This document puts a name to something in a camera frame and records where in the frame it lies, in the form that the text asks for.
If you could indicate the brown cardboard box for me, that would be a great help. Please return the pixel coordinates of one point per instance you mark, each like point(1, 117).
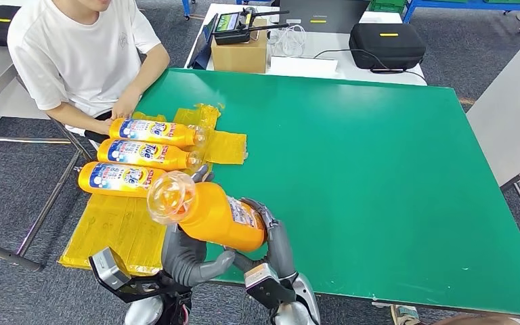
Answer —
point(240, 58)

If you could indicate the blue steel rack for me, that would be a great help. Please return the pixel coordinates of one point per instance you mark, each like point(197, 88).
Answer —
point(466, 5)

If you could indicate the white flat box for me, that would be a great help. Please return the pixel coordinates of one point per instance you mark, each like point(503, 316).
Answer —
point(302, 66)

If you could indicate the yellow taped sheet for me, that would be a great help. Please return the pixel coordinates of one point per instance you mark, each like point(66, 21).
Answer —
point(107, 233)

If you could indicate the seated person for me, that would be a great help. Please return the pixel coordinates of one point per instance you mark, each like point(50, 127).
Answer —
point(76, 49)

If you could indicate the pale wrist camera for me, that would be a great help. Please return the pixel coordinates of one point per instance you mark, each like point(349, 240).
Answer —
point(264, 282)
point(112, 271)

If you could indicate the grey table with metal legs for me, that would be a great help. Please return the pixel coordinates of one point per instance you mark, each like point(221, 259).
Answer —
point(502, 112)

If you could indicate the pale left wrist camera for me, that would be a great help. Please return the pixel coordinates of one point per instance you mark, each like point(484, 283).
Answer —
point(112, 271)

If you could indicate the grey metal floor bar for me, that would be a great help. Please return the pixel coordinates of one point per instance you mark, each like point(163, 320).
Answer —
point(4, 258)

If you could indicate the green plastic crate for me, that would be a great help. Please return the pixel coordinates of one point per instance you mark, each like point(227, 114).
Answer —
point(385, 5)

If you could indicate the black carrying case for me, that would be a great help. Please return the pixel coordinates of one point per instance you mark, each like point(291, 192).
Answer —
point(385, 48)

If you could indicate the black remote controller with antennas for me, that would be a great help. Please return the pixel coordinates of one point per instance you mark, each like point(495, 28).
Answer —
point(232, 33)

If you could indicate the dark blue tablet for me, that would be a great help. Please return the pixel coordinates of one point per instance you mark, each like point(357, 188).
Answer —
point(202, 49)

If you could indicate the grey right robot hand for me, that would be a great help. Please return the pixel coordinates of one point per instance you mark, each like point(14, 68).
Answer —
point(280, 251)

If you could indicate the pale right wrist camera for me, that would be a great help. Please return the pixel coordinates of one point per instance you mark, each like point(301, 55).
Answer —
point(264, 282)

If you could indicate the dark grey flat case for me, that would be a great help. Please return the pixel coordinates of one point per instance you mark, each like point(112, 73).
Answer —
point(331, 13)

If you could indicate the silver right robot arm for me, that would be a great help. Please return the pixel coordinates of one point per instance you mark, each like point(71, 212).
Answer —
point(300, 300)

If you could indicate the orange detergent bottle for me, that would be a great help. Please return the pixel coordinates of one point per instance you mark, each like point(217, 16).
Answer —
point(152, 132)
point(143, 154)
point(215, 215)
point(112, 179)

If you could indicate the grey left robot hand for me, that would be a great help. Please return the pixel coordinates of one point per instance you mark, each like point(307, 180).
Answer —
point(183, 260)

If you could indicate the white table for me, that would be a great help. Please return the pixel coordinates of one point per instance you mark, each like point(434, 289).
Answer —
point(354, 77)

